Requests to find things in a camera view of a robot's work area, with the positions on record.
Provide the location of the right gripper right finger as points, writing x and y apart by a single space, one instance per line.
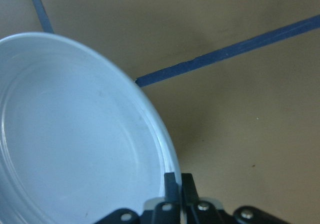
196 209

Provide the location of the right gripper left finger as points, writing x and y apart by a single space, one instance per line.
168 211

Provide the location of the blue plate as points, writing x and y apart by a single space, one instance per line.
79 139

